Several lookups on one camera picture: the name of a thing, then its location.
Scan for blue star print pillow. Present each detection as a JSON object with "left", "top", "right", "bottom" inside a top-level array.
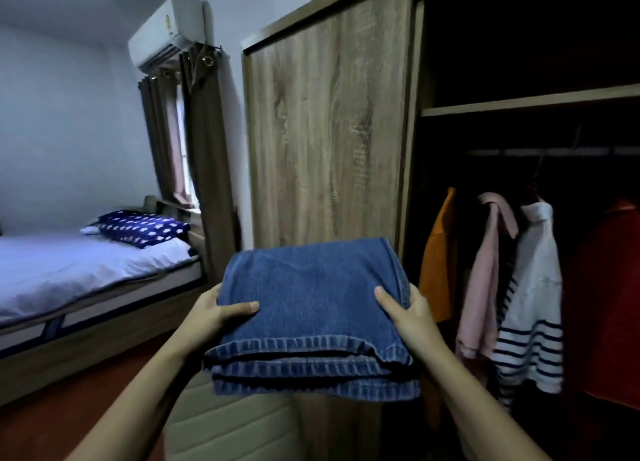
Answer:
[{"left": 95, "top": 210, "right": 191, "bottom": 250}]

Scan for cream padded chair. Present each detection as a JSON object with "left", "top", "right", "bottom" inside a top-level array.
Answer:
[{"left": 163, "top": 370, "right": 301, "bottom": 461}]

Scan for orange t-shirt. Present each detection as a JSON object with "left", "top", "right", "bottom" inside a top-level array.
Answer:
[{"left": 419, "top": 187, "right": 459, "bottom": 426}]

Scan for blue denim jeans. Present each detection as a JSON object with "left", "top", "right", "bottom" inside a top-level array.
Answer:
[{"left": 203, "top": 237, "right": 421, "bottom": 402}]

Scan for person's right hand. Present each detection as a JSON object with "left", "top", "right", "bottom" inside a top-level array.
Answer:
[{"left": 373, "top": 283, "right": 446, "bottom": 364}]

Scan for person's left hand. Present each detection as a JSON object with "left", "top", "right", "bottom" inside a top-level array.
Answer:
[{"left": 175, "top": 283, "right": 261, "bottom": 362}]

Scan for pink shirt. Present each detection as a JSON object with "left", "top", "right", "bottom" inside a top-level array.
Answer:
[{"left": 455, "top": 191, "right": 520, "bottom": 372}]

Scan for white striped shirt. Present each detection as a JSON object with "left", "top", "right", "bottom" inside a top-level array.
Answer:
[{"left": 489, "top": 201, "right": 565, "bottom": 412}]

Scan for wooden wardrobe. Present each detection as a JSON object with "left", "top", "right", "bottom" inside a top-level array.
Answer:
[{"left": 241, "top": 0, "right": 640, "bottom": 461}]

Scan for bed with white sheet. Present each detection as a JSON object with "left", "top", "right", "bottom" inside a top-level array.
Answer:
[{"left": 0, "top": 195, "right": 209, "bottom": 406}]

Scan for grey brown curtain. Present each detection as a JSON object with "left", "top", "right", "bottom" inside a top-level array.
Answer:
[
  {"left": 138, "top": 73, "right": 193, "bottom": 206},
  {"left": 179, "top": 45, "right": 239, "bottom": 282}
]

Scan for window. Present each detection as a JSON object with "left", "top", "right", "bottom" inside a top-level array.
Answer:
[{"left": 175, "top": 83, "right": 201, "bottom": 209}]

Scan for person's left forearm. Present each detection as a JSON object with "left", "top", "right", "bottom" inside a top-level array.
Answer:
[{"left": 65, "top": 343, "right": 201, "bottom": 461}]

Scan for person's right forearm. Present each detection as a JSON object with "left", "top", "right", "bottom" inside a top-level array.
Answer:
[{"left": 425, "top": 345, "right": 551, "bottom": 461}]

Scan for red polo shirt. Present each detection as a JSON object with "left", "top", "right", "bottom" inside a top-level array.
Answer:
[{"left": 562, "top": 200, "right": 640, "bottom": 412}]

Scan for white air conditioner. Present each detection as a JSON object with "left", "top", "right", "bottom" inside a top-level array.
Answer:
[{"left": 127, "top": 0, "right": 207, "bottom": 71}]

